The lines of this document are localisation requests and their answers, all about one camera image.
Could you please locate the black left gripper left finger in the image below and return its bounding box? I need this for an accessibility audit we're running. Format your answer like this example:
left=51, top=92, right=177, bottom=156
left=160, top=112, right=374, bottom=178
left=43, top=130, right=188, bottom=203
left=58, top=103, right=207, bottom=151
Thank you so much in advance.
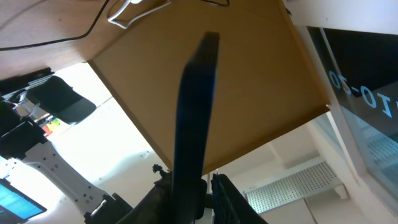
left=117, top=164, right=172, bottom=224

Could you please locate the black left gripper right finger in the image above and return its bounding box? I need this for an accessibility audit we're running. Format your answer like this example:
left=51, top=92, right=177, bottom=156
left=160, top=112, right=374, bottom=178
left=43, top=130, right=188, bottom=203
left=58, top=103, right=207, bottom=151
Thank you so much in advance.
left=211, top=174, right=267, bottom=224

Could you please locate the blue Galaxy smartphone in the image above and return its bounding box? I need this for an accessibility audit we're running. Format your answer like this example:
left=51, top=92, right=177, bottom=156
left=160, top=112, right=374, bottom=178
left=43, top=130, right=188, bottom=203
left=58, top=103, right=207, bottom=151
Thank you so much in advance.
left=172, top=32, right=220, bottom=223

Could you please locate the black charging cable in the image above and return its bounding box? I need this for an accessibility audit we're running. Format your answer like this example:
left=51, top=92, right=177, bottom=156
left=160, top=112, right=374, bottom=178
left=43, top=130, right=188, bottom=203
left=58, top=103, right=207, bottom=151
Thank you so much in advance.
left=0, top=0, right=110, bottom=52

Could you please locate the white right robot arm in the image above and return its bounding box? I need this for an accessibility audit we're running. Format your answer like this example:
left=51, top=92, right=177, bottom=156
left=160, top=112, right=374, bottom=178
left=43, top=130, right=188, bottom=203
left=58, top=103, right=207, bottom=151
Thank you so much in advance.
left=1, top=76, right=133, bottom=223

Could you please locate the perforated metal shelf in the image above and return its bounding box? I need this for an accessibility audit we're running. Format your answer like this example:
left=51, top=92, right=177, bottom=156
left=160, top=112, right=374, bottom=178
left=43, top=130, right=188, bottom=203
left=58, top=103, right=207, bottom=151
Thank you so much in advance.
left=246, top=161, right=343, bottom=214

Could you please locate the laptop screen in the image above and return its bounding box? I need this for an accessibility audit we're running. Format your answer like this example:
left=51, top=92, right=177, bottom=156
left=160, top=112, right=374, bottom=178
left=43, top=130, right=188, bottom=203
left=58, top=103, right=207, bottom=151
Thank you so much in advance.
left=1, top=179, right=47, bottom=224

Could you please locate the glass door with lettering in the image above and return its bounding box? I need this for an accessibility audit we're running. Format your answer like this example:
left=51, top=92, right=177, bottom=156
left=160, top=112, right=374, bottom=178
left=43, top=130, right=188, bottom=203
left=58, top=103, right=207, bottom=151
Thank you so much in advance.
left=307, top=26, right=397, bottom=212

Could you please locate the white power strip cord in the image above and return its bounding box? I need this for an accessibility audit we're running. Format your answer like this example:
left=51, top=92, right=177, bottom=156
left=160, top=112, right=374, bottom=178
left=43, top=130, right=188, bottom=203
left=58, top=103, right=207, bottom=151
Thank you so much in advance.
left=107, top=0, right=172, bottom=30

